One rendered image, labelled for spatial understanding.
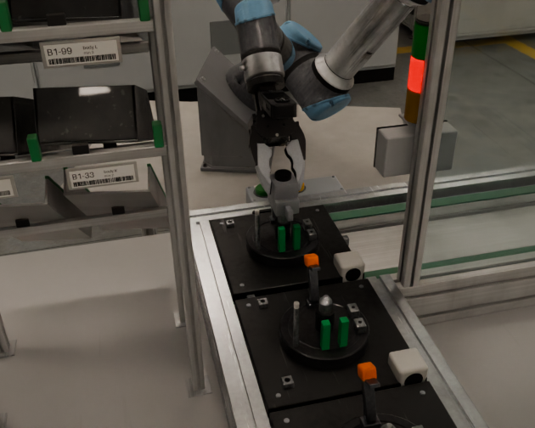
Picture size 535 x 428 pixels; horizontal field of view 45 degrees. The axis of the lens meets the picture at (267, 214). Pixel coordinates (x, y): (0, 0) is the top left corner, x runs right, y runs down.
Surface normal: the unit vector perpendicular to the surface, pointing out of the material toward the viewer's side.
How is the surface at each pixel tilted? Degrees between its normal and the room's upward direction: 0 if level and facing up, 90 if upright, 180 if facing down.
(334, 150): 0
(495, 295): 90
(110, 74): 90
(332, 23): 90
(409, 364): 0
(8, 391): 0
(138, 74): 90
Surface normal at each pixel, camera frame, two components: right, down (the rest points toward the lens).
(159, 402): -0.01, -0.84
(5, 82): 0.25, 0.52
